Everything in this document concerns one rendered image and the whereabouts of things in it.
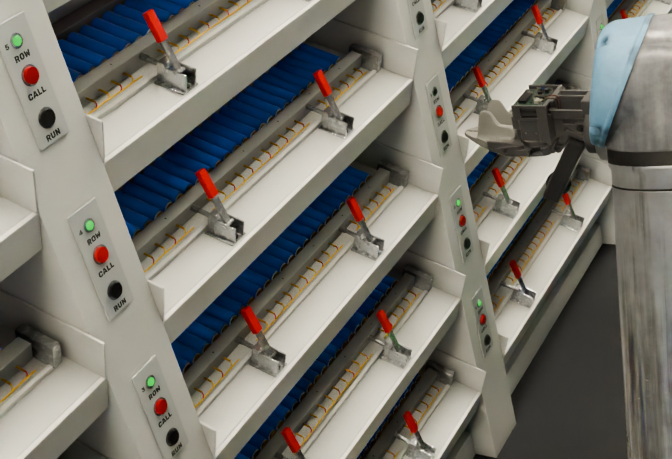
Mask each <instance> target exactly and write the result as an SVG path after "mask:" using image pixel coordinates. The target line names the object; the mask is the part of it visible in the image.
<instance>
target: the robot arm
mask: <svg viewBox="0 0 672 459"><path fill-rule="evenodd" d="M528 86H529V89H526V90H525V91H524V93H523V94H522V95H521V96H520V97H519V98H518V100H517V101H516V102H515V103H514V104H513V105H511V109H512V113H510V112H509V111H507V109H506V108H505V106H504V105H503V103H502V102H501V101H499V100H491V101H490V102H489V104H488V110H487V111H481V112H480V114H479V120H478V126H477V127H474V128H470V129H467V130H466V131H465V136H466V137H467V138H469V139H470V140H472V141H473V142H475V143H476V144H478V145H480V146H482V147H484V148H486V149H488V150H489V151H491V152H494V153H497V154H500V155H504V156H511V157H520V156H526V157H538V156H547V155H550V154H552V153H555V152H557V153H560V152H561V151H562V150H563V149H564V150H563V153H562V155H561V157H560V159H559V161H558V163H557V166H556V168H555V170H554V172H552V173H551V174H550V175H549V176H548V177H547V180H546V189H545V192H544V194H543V196H544V197H545V198H547V199H549V200H551V201H553V202H555V203H557V202H558V201H559V200H560V198H561V196H562V195H564V194H566V193H567V192H568V191H569V190H570V188H571V177H572V175H573V173H574V171H575V169H576V167H577V165H578V163H579V161H580V158H581V156H582V154H583V152H584V150H585V148H586V149H587V151H588V152H589V153H597V154H598V156H599V158H600V159H602V160H607V161H608V166H609V168H610V169H611V175H612V192H613V209H614V226H615V243H616V260H617V278H618V295H619V312H620V329H621V347H622V364H623V381H624V399H625V416H626V433H627V451H628V459H672V13H669V14H658V15H655V13H649V14H648V15H647V16H641V17H634V18H627V19H620V20H615V21H612V22H610V23H609V24H607V25H606V26H605V27H604V28H603V29H602V31H601V32H600V34H599V37H598V40H597V44H596V49H595V55H594V62H593V71H592V80H591V90H563V85H550V84H529V85H528ZM537 88H545V89H537ZM549 88H553V89H549ZM564 147H565V148H564Z"/></svg>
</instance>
